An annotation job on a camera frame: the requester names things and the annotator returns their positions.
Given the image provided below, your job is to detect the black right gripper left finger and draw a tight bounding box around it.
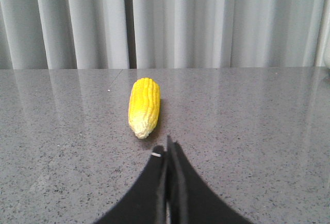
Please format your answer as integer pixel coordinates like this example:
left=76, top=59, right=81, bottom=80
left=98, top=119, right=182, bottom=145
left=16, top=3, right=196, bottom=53
left=96, top=146, right=167, bottom=223

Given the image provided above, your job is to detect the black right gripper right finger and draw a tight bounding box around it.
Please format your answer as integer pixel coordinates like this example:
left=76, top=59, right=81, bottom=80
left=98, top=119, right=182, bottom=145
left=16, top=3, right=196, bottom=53
left=167, top=136, right=251, bottom=223

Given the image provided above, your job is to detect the yellow corn cob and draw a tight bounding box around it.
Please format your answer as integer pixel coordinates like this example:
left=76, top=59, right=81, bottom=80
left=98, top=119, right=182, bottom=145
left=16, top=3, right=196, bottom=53
left=128, top=78, right=160, bottom=139

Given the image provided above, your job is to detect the grey pleated curtain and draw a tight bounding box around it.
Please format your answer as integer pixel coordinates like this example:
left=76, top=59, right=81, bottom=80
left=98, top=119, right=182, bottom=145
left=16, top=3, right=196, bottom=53
left=1, top=0, right=329, bottom=69

